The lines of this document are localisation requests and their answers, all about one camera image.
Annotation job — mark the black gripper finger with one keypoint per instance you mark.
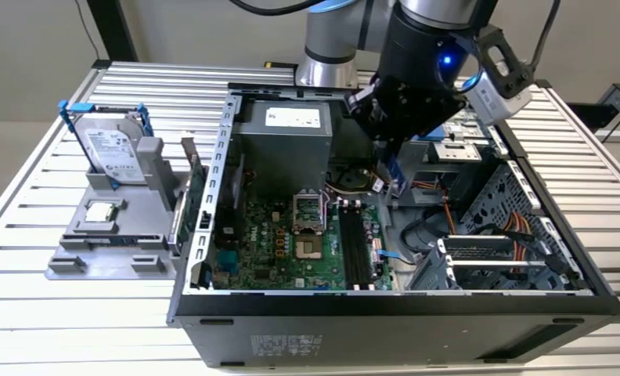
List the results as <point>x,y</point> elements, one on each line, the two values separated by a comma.
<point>435,109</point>
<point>383,105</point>

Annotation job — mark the blue plastic drive latch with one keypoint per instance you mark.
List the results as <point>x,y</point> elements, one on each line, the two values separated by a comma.
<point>432,135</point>

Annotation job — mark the grey metal drive cage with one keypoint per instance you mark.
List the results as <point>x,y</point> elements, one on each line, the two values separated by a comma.
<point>456,152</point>

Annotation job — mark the black round fan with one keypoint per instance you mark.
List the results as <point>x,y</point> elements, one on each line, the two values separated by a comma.
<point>352,178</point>

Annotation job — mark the grey power supply unit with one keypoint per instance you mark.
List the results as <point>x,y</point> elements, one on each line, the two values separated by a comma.
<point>284,152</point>

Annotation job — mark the yellow black plug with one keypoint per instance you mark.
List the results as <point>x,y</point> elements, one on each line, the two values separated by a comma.
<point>276,64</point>

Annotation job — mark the thin metal locking lever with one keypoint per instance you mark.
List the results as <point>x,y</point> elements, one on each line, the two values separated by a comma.
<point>324,213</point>

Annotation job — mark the grey metal disk bay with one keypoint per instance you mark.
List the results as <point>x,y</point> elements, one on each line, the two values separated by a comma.
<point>476,243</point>

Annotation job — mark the CPU socket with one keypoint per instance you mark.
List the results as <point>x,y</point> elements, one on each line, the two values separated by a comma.
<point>309,248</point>

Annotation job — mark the green graphics card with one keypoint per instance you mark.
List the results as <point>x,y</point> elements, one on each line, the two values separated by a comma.
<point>197,188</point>

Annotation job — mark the green motherboard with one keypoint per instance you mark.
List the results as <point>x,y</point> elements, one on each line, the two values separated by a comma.
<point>268,250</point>

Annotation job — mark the blue expansion slot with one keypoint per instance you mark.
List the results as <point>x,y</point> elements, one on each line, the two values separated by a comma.
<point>226,261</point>

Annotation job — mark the hard disk in blue carrier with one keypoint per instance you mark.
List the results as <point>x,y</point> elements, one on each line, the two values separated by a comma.
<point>108,145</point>

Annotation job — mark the grey parts rack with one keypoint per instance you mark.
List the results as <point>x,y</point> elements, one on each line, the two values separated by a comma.
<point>142,219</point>

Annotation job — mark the black open PC case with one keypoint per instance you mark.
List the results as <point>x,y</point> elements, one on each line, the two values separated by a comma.
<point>393,333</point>

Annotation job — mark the silver CPU chip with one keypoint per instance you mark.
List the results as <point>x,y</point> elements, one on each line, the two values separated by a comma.
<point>98,212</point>

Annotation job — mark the silver wrist camera black mount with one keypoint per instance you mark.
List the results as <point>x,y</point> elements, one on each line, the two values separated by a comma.
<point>497,107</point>

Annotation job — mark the black upright post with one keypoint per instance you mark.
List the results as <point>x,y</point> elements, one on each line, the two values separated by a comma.
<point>116,31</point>

